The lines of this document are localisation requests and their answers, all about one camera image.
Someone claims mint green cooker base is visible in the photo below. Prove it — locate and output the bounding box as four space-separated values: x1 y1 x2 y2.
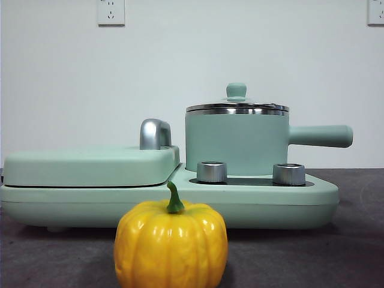
0 163 340 233

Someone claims silver cooker dial knob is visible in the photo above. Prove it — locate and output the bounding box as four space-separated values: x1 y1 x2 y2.
196 161 228 183
272 163 307 185

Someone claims yellow toy pumpkin green stem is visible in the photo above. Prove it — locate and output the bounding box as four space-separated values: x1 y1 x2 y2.
113 181 229 288

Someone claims mint green pot with handle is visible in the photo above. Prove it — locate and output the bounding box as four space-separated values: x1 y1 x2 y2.
184 106 354 178

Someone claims mint griddle cover silver handle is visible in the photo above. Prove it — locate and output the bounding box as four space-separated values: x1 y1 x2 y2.
2 119 181 188

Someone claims white wall socket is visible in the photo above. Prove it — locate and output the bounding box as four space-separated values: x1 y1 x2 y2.
367 0 384 27
97 0 126 27

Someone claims glass pot lid green knob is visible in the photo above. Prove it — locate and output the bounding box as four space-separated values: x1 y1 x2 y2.
185 82 290 111

